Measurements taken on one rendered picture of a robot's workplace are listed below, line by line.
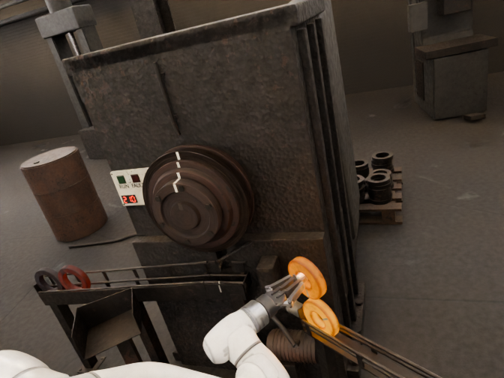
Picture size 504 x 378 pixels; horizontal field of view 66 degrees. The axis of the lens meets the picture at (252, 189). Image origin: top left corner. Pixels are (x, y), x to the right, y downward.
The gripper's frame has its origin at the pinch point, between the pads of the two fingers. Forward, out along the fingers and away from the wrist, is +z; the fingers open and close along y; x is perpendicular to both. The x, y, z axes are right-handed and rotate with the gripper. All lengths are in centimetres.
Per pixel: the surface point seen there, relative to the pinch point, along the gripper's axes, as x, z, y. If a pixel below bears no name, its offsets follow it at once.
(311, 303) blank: -14.6, 0.4, -1.4
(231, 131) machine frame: 43, 14, -43
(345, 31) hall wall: -8, 495, -390
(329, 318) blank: -17.3, 0.6, 6.4
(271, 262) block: -12.6, 5.9, -30.0
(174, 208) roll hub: 24, -19, -46
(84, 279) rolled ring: -20, -56, -117
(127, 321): -29, -50, -76
